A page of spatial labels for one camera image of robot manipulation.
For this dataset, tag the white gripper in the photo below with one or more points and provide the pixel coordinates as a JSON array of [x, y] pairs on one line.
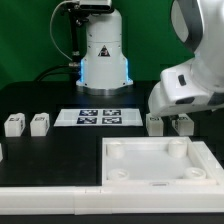
[[160, 106]]

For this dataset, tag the white square tabletop tray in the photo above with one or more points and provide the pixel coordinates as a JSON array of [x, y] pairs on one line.
[[158, 161]]

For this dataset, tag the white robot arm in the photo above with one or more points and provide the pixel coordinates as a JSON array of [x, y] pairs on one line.
[[199, 24]]

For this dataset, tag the white marker tag sheet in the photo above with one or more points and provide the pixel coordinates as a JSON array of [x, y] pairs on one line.
[[99, 117]]

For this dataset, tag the white L-shaped obstacle fence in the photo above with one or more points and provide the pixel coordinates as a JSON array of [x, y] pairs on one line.
[[56, 181]]

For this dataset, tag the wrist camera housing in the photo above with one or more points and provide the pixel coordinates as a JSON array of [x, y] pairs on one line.
[[180, 88]]

